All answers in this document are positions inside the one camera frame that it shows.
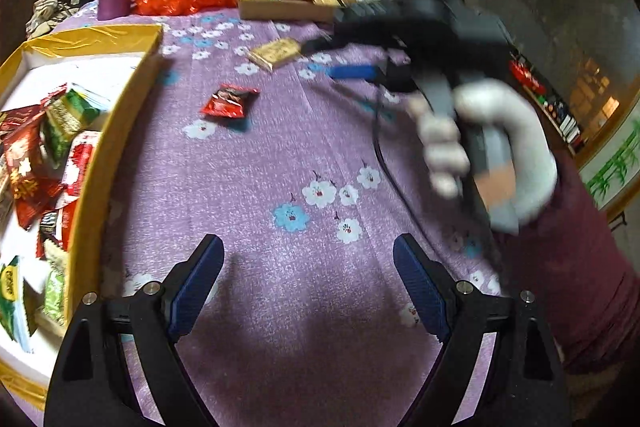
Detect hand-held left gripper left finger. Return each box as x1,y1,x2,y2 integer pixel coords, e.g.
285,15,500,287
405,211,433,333
44,234,225,427

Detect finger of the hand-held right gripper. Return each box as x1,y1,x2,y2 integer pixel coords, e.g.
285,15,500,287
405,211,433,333
300,32,347,56
327,64,387,84

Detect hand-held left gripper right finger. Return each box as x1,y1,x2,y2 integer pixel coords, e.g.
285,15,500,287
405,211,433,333
393,234,573,427

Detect tan snack packet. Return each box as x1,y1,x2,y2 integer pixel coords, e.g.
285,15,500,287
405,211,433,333
247,38,304,72

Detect yellow rimmed white box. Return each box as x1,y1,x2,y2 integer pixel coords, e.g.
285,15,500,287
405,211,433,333
0,24,166,414

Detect person's right forearm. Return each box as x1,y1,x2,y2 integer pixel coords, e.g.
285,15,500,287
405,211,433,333
495,152,640,374

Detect person's right hand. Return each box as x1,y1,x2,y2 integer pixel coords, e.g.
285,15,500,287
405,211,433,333
407,79,559,229

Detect red boxes on shelf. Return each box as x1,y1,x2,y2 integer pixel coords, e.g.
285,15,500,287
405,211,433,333
509,59,549,96

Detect purple floral tablecloth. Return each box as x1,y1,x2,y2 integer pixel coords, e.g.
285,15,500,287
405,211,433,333
27,0,566,427

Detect red black snack packet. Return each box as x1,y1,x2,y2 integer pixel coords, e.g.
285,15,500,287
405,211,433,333
200,84,261,120

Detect wooden shelf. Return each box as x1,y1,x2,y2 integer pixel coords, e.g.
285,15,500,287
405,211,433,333
506,47,587,158

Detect white banner with green plants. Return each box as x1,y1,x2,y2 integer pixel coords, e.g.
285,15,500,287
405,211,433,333
582,117,640,214

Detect striped cloth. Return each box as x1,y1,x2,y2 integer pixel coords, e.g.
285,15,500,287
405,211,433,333
25,0,82,40

